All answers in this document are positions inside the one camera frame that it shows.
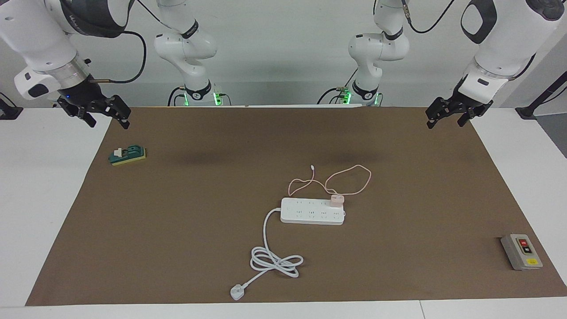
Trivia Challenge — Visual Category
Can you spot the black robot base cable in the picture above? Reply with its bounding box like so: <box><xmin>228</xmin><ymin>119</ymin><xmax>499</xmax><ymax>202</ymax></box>
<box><xmin>167</xmin><ymin>86</ymin><xmax>186</xmax><ymax>107</ymax></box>
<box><xmin>317</xmin><ymin>69</ymin><xmax>357</xmax><ymax>105</ymax></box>

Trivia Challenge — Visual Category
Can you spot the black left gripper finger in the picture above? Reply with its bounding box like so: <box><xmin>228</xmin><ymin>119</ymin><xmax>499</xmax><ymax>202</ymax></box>
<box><xmin>426</xmin><ymin>98</ymin><xmax>452</xmax><ymax>129</ymax></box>
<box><xmin>458</xmin><ymin>109</ymin><xmax>481</xmax><ymax>128</ymax></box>

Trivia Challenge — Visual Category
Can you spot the brown table mat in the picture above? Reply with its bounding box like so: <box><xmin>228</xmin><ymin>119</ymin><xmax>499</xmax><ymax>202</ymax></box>
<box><xmin>26</xmin><ymin>106</ymin><xmax>567</xmax><ymax>306</ymax></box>

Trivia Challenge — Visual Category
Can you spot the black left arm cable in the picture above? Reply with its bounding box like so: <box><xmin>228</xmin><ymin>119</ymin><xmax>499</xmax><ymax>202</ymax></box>
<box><xmin>401</xmin><ymin>0</ymin><xmax>457</xmax><ymax>34</ymax></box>

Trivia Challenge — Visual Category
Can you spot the black stand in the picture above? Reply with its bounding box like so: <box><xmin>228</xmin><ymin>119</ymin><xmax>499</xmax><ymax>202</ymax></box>
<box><xmin>516</xmin><ymin>71</ymin><xmax>567</xmax><ymax>119</ymax></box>

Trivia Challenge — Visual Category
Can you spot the white power strip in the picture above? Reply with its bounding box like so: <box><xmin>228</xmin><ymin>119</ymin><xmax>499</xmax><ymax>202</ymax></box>
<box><xmin>280</xmin><ymin>197</ymin><xmax>347</xmax><ymax>226</ymax></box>

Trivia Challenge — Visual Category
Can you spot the white power strip cord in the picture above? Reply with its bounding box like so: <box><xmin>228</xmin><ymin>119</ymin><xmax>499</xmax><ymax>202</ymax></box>
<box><xmin>230</xmin><ymin>207</ymin><xmax>304</xmax><ymax>301</ymax></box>

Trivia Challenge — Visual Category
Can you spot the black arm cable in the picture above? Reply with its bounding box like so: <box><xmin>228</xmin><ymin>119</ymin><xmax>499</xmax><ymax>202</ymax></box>
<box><xmin>401</xmin><ymin>0</ymin><xmax>457</xmax><ymax>34</ymax></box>
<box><xmin>89</xmin><ymin>0</ymin><xmax>186</xmax><ymax>85</ymax></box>

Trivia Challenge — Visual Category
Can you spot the pink charging cable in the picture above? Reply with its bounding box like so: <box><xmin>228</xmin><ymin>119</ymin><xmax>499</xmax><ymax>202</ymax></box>
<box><xmin>288</xmin><ymin>165</ymin><xmax>372</xmax><ymax>197</ymax></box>

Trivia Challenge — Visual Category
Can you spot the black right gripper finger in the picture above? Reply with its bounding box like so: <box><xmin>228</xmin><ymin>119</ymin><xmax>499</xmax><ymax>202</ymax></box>
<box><xmin>58</xmin><ymin>101</ymin><xmax>97</xmax><ymax>128</ymax></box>
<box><xmin>104</xmin><ymin>95</ymin><xmax>131</xmax><ymax>130</ymax></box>

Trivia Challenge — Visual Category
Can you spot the grey switch box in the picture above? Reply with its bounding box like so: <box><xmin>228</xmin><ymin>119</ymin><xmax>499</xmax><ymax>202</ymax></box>
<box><xmin>501</xmin><ymin>233</ymin><xmax>544</xmax><ymax>271</ymax></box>

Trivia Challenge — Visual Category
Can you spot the green knife switch block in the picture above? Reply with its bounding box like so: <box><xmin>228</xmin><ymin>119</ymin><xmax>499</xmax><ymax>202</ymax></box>
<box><xmin>109</xmin><ymin>146</ymin><xmax>147</xmax><ymax>167</ymax></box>

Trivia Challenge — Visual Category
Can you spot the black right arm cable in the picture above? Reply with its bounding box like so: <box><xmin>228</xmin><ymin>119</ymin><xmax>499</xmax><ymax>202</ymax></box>
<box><xmin>89</xmin><ymin>0</ymin><xmax>186</xmax><ymax>85</ymax></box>

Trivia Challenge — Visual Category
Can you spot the black clamp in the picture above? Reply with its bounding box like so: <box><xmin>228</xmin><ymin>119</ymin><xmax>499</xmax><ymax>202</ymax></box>
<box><xmin>0</xmin><ymin>92</ymin><xmax>23</xmax><ymax>120</ymax></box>

